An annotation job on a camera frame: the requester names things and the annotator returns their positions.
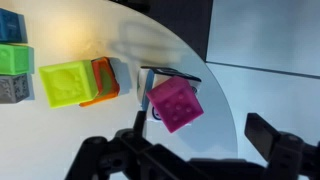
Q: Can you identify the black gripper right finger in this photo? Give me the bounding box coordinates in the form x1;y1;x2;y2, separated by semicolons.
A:
244;112;320;180

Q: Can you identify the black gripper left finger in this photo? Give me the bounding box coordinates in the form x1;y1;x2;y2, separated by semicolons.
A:
64;110;208;180

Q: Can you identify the yellow embossed toy block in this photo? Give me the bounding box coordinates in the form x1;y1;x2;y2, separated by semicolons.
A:
38;59;101;109

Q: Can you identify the pink embossed toy block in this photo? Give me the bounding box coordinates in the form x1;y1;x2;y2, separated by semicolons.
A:
145;75;205;134

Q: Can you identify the orange embossed toy block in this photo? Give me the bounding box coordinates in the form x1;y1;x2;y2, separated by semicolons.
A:
79;56;121;108

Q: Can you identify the grey embossed toy block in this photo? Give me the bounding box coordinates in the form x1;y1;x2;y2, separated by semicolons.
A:
0;73;34;104

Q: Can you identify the green embossed toy block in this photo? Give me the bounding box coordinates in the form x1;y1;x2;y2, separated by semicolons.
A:
0;43;35;76

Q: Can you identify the blue embossed toy block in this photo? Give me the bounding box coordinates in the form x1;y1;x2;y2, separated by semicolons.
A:
0;8;28;44

